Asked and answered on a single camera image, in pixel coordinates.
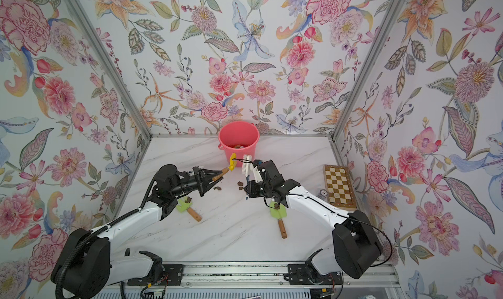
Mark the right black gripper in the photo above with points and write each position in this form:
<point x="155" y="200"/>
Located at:
<point x="253" y="186"/>

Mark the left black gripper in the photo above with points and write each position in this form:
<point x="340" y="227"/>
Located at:
<point x="202" y="181"/>

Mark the white blue brush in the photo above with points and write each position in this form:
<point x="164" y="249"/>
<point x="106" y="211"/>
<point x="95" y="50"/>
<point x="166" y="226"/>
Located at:
<point x="247" y="166"/>

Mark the green trowel wooden handle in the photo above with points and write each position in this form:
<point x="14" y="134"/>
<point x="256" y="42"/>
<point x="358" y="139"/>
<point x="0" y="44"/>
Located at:
<point x="278" y="211"/>

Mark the yellow scoop wooden handle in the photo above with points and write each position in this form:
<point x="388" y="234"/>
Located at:
<point x="232" y="165"/>

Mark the green hand rake wooden handle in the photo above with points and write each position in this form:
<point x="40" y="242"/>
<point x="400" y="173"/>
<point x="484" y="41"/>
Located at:
<point x="184" y="205"/>

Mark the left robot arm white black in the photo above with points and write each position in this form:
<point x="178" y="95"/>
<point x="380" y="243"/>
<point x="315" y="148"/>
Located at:
<point x="88" y="262"/>

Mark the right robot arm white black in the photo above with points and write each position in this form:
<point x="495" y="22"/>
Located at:
<point x="355" y="244"/>

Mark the pink plastic bucket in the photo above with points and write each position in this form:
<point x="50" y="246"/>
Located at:
<point x="240" y="138"/>

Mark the brown white chessboard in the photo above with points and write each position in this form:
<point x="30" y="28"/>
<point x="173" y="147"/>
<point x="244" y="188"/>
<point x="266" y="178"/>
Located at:
<point x="340" y="192"/>

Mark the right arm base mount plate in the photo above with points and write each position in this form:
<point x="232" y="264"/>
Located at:
<point x="301" y="274"/>

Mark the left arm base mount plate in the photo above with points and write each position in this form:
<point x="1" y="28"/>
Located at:
<point x="169" y="274"/>

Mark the aluminium rail frame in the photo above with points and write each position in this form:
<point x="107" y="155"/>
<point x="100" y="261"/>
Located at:
<point x="258" y="280"/>

